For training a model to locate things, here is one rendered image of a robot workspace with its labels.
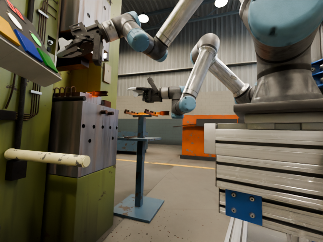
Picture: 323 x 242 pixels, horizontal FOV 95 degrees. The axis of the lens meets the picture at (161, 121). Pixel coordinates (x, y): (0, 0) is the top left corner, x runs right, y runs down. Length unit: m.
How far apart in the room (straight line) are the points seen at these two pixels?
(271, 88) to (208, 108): 7.98
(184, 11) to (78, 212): 1.14
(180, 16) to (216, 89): 8.01
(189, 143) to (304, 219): 3.88
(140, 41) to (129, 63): 9.93
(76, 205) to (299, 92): 1.08
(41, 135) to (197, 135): 3.72
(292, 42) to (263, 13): 0.08
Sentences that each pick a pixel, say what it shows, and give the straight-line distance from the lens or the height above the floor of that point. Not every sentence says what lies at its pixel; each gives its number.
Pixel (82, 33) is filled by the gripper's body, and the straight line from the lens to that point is 0.74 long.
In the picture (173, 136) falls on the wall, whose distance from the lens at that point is 8.51.
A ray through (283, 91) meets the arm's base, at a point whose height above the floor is 0.85.
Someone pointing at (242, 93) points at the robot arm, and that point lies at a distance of 1.06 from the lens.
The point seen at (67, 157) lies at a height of 0.63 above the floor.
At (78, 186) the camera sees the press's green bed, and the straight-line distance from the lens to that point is 1.03.
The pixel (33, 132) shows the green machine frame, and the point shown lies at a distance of 1.06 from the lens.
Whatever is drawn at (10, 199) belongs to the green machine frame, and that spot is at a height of 0.40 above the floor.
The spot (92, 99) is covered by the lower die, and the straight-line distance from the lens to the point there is 1.14.
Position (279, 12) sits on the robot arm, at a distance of 0.38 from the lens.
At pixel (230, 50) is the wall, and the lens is 9.50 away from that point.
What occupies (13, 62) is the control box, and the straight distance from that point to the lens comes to 0.64.
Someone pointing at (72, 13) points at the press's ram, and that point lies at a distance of 1.27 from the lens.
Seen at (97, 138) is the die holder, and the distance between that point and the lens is 1.08.
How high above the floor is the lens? 0.74
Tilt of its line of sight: 4 degrees up
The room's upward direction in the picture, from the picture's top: 2 degrees clockwise
